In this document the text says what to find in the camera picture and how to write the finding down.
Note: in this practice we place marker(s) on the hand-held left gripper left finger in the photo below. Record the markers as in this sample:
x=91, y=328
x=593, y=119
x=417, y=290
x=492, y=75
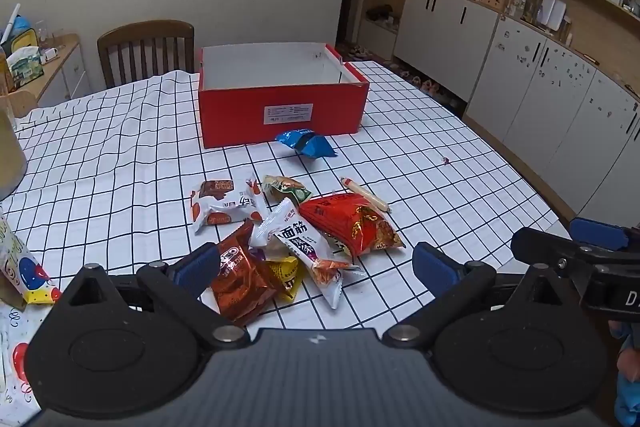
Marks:
x=197, y=264

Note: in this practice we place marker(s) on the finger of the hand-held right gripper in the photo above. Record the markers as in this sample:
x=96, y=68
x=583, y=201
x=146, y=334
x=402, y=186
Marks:
x=540, y=247
x=597, y=232

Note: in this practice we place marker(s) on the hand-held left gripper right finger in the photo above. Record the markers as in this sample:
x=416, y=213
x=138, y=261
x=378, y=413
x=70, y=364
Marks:
x=435, y=264

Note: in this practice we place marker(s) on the orange-brown cookie packet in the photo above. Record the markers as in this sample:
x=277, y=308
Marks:
x=240, y=282

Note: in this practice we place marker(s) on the white and brown cake packet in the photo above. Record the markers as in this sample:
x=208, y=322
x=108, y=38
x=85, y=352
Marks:
x=225, y=207

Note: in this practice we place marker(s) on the large red snack packet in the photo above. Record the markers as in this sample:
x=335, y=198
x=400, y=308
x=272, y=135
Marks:
x=345, y=217

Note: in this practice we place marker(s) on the white gluten strip packet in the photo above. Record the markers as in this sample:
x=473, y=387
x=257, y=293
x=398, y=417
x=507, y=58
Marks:
x=300, y=242

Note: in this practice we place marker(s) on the red cardboard box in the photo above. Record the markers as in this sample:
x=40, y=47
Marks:
x=230, y=117

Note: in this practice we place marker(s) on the blue snack packet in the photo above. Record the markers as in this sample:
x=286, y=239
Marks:
x=310, y=144

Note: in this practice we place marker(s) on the person's right forearm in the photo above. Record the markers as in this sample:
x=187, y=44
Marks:
x=627, y=387

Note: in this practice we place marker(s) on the sausage stick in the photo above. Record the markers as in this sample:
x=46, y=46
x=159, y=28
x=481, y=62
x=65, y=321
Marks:
x=367, y=197

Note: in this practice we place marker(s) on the green and yellow snack packet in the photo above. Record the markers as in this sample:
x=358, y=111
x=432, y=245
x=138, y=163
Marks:
x=287, y=192

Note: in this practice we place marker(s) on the checkered white tablecloth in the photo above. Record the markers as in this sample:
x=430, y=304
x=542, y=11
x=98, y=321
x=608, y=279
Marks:
x=125, y=147

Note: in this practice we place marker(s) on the white base cabinet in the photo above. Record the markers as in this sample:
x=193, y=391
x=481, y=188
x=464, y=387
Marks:
x=550, y=97

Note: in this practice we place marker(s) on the balloon print gift bag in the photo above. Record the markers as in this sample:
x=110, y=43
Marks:
x=25, y=272

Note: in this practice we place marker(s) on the row of shoes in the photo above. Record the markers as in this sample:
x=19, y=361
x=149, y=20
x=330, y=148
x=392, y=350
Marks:
x=425, y=82

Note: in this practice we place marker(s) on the balloon print sheet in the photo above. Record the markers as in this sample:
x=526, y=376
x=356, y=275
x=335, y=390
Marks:
x=15, y=357

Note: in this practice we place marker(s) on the white flat container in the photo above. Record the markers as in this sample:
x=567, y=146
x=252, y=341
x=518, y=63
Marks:
x=552, y=11

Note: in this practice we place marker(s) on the wooden side cabinet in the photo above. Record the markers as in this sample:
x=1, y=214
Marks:
x=70, y=72

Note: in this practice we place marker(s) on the tall clear jar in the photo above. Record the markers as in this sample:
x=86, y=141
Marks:
x=532, y=7

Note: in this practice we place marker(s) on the light wooden chair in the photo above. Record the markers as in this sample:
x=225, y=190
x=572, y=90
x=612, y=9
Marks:
x=25, y=102

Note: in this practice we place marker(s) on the dark wooden chair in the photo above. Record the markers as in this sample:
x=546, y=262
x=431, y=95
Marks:
x=145, y=32

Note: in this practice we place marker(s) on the white mug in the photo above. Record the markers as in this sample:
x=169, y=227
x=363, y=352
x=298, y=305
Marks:
x=50, y=53

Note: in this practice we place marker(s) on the pair of dark shoes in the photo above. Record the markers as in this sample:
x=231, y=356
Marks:
x=378, y=12

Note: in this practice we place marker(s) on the green tissue box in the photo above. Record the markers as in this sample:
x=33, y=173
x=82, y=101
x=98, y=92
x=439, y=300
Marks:
x=25, y=67

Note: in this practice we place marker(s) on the clear glass cup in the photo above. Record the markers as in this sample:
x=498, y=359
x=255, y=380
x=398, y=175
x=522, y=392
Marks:
x=43, y=32

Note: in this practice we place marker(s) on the yellow container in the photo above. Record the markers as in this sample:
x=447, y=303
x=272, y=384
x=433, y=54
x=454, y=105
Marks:
x=22, y=39

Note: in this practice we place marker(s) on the blue container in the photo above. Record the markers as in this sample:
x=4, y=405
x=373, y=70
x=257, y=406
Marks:
x=21, y=24

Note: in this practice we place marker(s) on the white stick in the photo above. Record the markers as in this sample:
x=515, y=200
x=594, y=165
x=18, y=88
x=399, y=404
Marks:
x=11, y=22

